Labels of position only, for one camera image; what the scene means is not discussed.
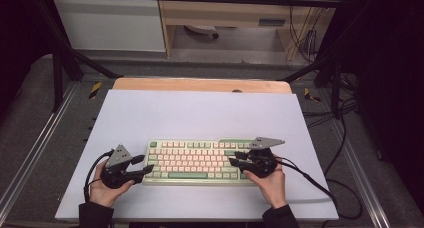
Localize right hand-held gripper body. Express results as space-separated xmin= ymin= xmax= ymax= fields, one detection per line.
xmin=245 ymin=136 xmax=286 ymax=179

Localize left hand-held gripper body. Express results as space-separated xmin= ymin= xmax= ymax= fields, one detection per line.
xmin=100 ymin=144 xmax=138 ymax=190

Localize cream pink green keyboard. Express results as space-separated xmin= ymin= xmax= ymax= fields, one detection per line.
xmin=142 ymin=138 xmax=258 ymax=188

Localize person's left hand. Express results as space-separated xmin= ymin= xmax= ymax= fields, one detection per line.
xmin=88 ymin=160 xmax=137 ymax=209

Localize person's right hand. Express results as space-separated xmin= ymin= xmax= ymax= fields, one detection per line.
xmin=242 ymin=163 xmax=287 ymax=210

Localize white table board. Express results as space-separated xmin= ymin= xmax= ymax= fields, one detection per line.
xmin=54 ymin=89 xmax=340 ymax=222

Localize right yellow clamp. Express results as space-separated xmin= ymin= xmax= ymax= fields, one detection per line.
xmin=302 ymin=86 xmax=322 ymax=104

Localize yellow clamp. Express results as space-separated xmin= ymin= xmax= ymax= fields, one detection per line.
xmin=302 ymin=86 xmax=322 ymax=104
xmin=87 ymin=81 xmax=103 ymax=101

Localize left yellow clamp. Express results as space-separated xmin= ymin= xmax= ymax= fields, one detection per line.
xmin=87 ymin=81 xmax=103 ymax=101

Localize wooden table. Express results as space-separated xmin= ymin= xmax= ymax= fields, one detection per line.
xmin=112 ymin=76 xmax=294 ymax=95

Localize white chair base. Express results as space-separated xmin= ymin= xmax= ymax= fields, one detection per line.
xmin=183 ymin=24 xmax=221 ymax=40

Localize white cabinet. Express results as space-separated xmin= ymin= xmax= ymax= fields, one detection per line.
xmin=49 ymin=0 xmax=167 ymax=53

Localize light wooden desk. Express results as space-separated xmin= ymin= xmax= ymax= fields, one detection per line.
xmin=156 ymin=0 xmax=345 ymax=61

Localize black curtain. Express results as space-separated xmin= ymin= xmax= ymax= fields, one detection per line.
xmin=342 ymin=0 xmax=424 ymax=207
xmin=0 ymin=0 xmax=46 ymax=124

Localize left hand-held gripper cable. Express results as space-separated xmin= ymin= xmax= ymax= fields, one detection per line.
xmin=82 ymin=149 xmax=115 ymax=203

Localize hand-held gripper cable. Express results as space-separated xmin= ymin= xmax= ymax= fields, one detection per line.
xmin=82 ymin=149 xmax=115 ymax=203
xmin=274 ymin=114 xmax=364 ymax=221

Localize black floor cables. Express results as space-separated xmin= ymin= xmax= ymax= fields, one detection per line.
xmin=301 ymin=72 xmax=360 ymax=130

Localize aluminium floor rail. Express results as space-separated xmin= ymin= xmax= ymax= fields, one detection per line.
xmin=327 ymin=120 xmax=392 ymax=228
xmin=0 ymin=82 xmax=80 ymax=216

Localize right hand-held gripper cable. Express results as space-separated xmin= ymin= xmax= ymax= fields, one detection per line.
xmin=274 ymin=114 xmax=364 ymax=221

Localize hanging black cables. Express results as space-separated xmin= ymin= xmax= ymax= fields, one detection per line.
xmin=287 ymin=4 xmax=327 ymax=64

